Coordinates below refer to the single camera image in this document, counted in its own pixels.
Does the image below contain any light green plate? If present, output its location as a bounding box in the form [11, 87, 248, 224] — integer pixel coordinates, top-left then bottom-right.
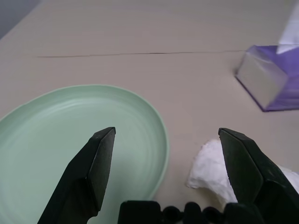
[0, 84, 169, 224]

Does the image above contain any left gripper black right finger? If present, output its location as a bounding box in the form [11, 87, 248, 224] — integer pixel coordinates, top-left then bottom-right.
[218, 127, 299, 224]

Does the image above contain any white tissue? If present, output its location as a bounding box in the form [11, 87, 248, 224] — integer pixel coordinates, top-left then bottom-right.
[186, 139, 299, 206]

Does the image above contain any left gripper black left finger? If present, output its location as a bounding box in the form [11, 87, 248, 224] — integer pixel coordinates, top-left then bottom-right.
[37, 127, 116, 224]

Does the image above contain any purple tissue pack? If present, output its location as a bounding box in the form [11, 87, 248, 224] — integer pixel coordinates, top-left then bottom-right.
[235, 0, 299, 112]

